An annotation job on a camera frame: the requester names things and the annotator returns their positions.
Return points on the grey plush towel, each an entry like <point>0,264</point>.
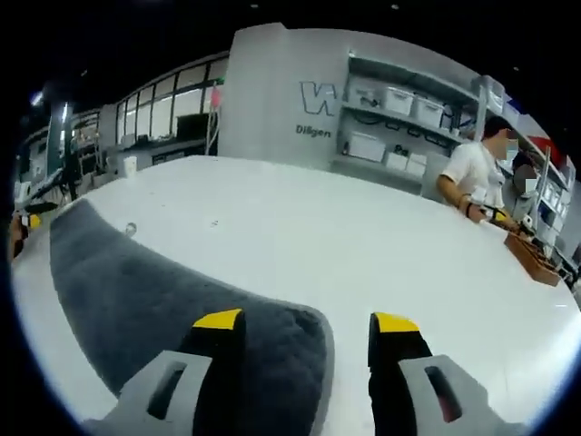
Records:
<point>181,309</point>

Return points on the white paper cup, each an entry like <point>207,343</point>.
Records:
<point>130,167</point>

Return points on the black monitor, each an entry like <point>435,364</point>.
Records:
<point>194,127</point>

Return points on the wooden tray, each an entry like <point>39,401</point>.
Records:
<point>533,259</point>

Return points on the pink tag on stand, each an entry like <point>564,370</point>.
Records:
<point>217,97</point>

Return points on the metal shelf rack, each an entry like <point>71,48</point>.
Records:
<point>479,104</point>
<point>551,195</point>

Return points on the group of white storage boxes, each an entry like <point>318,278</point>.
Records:
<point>399,100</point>

